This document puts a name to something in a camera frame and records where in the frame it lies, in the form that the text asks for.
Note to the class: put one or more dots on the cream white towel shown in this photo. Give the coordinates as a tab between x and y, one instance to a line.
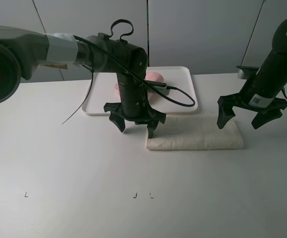
194	132

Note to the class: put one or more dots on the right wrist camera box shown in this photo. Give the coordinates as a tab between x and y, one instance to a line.
246	72

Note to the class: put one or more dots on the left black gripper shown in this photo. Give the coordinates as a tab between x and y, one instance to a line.
133	105

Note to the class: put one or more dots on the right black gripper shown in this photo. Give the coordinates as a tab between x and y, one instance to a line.
259	94

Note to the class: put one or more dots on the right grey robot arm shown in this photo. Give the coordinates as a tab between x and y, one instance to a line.
279	44

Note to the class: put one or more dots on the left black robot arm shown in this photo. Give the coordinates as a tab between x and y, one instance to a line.
21	51

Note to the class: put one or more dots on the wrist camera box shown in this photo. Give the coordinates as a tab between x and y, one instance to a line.
160	87
246	72

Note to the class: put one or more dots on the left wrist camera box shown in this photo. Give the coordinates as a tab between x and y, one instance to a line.
160	87

